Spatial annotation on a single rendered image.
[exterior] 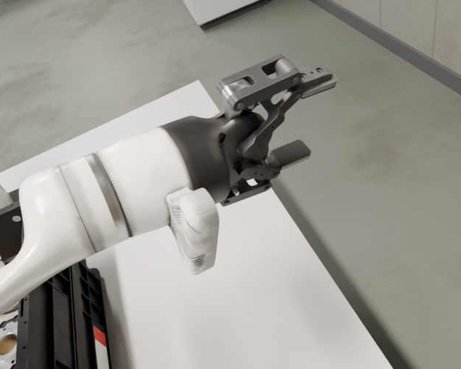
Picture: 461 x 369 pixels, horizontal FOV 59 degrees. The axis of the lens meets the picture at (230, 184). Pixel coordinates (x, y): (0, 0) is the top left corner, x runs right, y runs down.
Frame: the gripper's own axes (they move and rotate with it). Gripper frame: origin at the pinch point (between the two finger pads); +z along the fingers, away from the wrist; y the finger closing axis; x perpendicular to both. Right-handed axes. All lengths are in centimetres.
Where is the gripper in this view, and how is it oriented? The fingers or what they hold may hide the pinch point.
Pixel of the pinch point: (312, 116)
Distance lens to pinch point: 39.1
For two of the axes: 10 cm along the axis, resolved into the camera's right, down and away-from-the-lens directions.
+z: 8.6, -3.7, 3.6
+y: -0.8, 5.9, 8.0
